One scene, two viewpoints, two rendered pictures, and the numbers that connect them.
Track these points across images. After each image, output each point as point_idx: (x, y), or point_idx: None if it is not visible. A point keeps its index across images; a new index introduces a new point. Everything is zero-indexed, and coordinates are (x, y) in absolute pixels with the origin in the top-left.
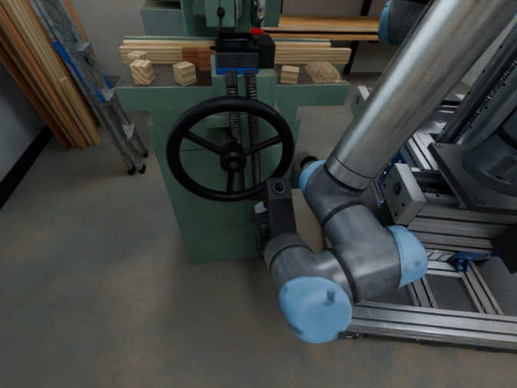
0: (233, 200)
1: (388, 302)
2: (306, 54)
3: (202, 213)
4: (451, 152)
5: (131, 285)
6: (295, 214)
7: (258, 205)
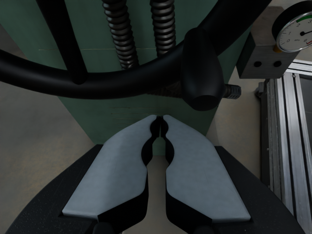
0: (91, 96)
1: None
2: None
3: (98, 104)
4: None
5: (39, 168)
6: (228, 109)
7: (128, 136)
